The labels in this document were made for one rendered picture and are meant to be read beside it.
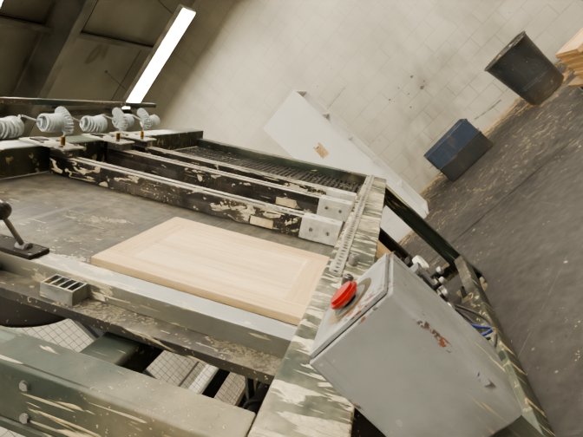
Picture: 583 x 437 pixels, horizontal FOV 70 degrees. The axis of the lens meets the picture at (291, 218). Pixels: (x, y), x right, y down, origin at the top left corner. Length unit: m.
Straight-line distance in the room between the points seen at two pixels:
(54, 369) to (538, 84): 4.93
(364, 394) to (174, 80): 6.74
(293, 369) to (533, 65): 4.70
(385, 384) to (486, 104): 5.81
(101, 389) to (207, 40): 6.40
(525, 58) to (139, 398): 4.85
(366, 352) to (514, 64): 4.74
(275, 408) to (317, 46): 5.87
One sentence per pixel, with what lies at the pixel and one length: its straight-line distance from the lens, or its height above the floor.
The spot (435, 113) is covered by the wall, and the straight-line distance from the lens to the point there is 6.09.
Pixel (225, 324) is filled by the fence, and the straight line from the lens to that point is 0.76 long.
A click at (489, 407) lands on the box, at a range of 0.46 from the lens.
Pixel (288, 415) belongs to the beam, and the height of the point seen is 0.87.
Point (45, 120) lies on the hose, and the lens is 1.71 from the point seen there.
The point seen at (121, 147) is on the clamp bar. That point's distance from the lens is 1.94.
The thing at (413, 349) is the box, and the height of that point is 0.87.
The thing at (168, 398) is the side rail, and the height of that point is 1.00.
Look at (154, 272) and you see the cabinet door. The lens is 0.95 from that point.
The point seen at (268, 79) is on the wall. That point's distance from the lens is 6.41.
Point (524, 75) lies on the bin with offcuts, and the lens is 5.10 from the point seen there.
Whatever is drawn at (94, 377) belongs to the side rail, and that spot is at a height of 1.09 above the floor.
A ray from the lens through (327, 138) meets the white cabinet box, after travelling 4.78.
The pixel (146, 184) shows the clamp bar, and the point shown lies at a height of 1.50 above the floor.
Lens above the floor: 1.03
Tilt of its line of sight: 1 degrees up
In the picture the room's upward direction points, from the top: 47 degrees counter-clockwise
